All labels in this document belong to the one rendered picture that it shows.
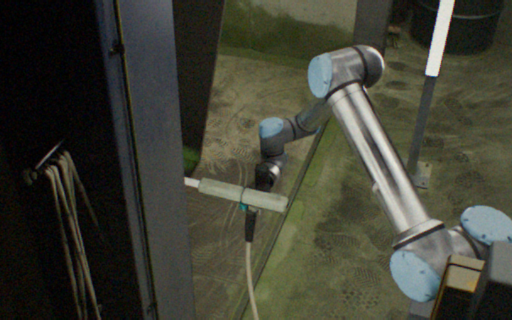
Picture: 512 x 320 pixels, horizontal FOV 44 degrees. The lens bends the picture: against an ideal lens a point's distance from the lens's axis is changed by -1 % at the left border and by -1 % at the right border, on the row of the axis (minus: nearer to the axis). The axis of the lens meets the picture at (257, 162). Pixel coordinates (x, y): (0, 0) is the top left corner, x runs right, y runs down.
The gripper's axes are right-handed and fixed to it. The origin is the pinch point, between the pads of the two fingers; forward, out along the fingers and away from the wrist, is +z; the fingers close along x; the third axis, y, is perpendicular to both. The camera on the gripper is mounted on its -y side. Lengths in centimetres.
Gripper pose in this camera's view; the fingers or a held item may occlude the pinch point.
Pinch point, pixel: (250, 206)
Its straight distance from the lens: 216.5
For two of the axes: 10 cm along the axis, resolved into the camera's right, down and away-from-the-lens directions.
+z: -2.7, 5.1, -8.2
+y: -0.9, 8.3, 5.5
